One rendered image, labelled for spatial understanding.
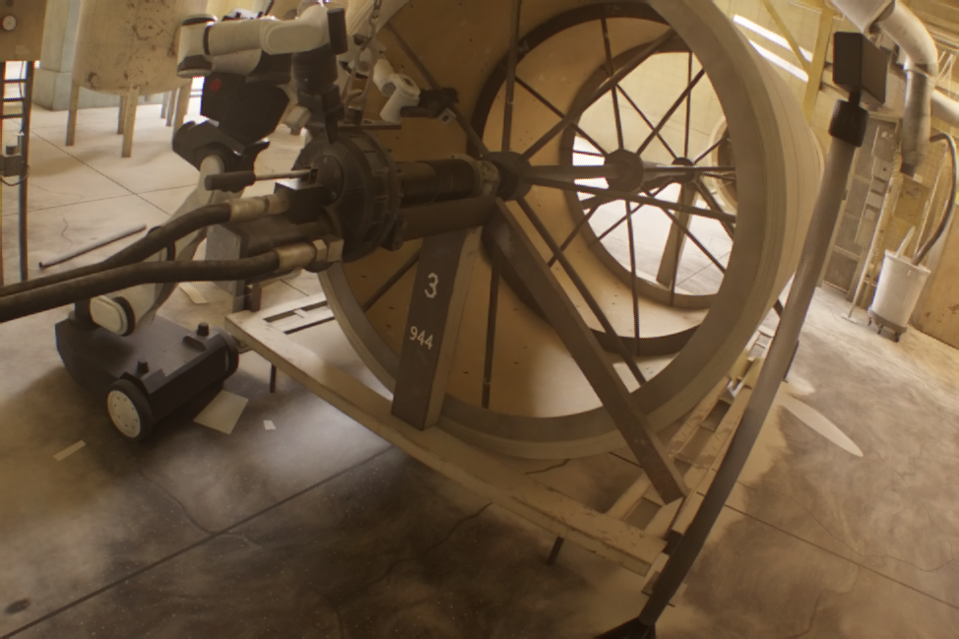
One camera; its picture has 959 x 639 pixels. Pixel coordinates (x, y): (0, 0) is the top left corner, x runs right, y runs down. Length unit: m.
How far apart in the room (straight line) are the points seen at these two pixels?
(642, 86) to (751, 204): 11.02
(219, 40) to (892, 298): 5.68
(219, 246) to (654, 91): 11.63
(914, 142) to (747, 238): 5.10
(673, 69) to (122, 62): 9.61
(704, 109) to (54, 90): 10.51
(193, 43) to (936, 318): 7.02
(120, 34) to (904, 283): 7.14
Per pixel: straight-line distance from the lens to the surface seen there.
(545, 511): 1.86
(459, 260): 1.84
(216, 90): 1.73
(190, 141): 1.93
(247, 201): 1.28
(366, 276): 2.60
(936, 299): 7.32
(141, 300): 2.23
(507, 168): 1.95
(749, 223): 1.73
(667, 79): 12.56
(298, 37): 1.25
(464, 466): 1.95
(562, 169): 2.29
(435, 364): 1.95
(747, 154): 1.72
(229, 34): 1.30
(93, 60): 6.06
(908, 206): 6.51
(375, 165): 1.38
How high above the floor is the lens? 1.29
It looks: 21 degrees down
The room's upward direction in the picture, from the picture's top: 14 degrees clockwise
